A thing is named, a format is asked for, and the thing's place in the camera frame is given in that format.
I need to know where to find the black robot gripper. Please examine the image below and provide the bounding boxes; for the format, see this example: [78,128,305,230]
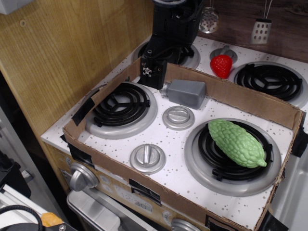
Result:
[140,35,167,90]

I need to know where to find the grey pepper shaker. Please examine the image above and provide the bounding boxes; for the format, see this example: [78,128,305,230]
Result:
[159,79,205,110]

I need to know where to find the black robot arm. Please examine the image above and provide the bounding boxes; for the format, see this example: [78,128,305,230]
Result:
[139,0,204,90]

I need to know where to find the brown cardboard tray border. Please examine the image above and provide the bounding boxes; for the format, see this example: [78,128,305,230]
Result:
[59,56,308,231]

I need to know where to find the back left black burner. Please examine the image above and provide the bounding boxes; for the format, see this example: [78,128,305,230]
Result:
[131,37,201,69]

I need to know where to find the black burner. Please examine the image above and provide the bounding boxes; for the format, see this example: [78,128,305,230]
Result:
[228,61,308,108]
[131,37,201,69]
[184,119,282,197]
[86,82,158,140]

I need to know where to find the front left black burner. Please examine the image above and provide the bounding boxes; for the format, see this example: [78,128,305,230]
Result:
[86,82,158,140]

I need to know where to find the upper silver stovetop knob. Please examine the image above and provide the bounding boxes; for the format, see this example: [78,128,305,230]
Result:
[162,106,195,130]

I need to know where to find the silver stovetop knob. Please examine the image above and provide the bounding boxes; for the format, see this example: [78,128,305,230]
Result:
[210,45,238,63]
[129,144,166,175]
[162,106,195,130]

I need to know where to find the red strawberry toy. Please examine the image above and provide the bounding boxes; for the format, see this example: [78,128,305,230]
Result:
[210,54,233,79]

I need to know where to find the back silver stovetop knob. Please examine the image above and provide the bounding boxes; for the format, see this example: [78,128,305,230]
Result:
[210,45,238,63]

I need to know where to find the lower silver stovetop knob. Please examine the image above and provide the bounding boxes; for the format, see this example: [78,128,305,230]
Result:
[129,144,166,175]

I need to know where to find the hanging silver slotted spatula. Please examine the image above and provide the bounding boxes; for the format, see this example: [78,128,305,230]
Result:
[250,0,272,45]

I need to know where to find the green bitter melon toy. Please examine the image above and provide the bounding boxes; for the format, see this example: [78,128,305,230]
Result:
[208,119,267,168]

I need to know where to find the front right black burner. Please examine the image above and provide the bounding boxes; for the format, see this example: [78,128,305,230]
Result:
[184,119,282,197]

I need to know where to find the back right black burner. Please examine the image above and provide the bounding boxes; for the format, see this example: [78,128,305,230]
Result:
[228,61,308,108]

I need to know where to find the silver front panel knob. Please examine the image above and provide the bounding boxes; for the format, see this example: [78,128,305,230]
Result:
[69,162,99,192]

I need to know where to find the orange object bottom left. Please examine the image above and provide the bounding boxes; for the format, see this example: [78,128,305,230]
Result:
[41,212,63,227]

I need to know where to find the silver oven door handle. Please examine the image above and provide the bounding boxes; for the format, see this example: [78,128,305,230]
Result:
[66,191,155,231]

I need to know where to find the black cable bottom left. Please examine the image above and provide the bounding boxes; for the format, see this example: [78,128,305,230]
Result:
[0,205,43,231]

